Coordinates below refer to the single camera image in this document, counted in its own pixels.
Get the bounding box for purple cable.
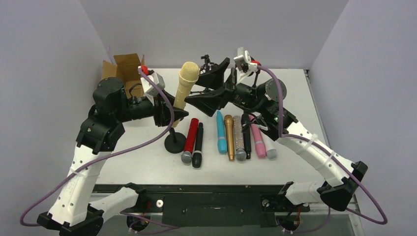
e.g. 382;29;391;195
257;65;388;235
19;66;180;235

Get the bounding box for tripod shock mount stand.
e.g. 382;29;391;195
200;55;218;72

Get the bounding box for pink microphone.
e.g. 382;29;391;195
249;115;267;159

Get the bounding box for brown cardboard box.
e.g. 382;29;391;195
101;53;145;98

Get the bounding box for clip mic stand round base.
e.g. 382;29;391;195
164;127;186;154

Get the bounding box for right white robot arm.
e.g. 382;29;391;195
185;62;368;211

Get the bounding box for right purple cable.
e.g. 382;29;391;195
257;65;388;235

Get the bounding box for slim black microphone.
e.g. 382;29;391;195
241;114;251;159

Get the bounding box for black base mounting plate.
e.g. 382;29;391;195
94;184;310;229

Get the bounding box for blue microphone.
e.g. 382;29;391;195
216;110;228;154

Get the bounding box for cream microphone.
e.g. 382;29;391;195
173;61;200;109

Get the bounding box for gold microphone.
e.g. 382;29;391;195
224;115;235;161

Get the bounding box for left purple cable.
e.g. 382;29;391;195
19;66;180;235

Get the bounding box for red glitter microphone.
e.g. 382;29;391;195
181;118;199;164

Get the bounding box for silver glitter microphone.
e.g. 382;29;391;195
233;116;246;161

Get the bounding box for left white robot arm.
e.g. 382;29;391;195
37;77;188;236

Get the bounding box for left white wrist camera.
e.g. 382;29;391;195
138;65;165;98

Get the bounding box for white grey microphone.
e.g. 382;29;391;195
261;133;277;160

